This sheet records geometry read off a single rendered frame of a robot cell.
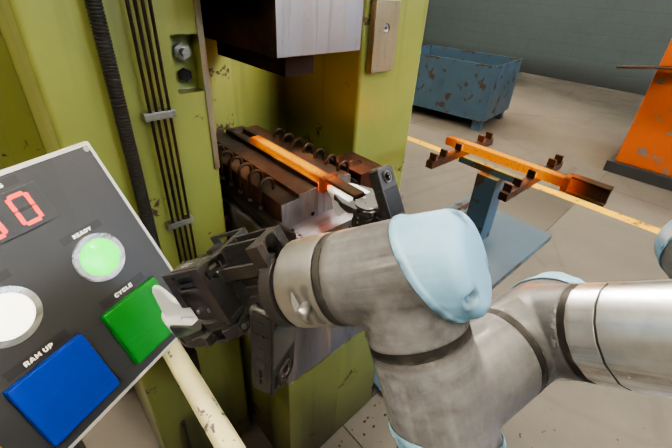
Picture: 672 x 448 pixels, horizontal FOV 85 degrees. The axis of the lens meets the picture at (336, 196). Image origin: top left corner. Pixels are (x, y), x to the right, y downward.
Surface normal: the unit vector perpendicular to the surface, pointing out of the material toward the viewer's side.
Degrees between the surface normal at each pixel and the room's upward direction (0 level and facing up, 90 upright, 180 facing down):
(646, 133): 90
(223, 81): 90
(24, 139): 90
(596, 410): 0
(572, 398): 0
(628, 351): 87
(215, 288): 60
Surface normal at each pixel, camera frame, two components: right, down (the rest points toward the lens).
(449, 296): -0.39, 0.37
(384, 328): -0.57, 0.16
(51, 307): 0.82, -0.23
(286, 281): -0.56, -0.14
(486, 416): 0.52, -0.08
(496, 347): 0.15, -0.77
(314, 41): 0.67, 0.40
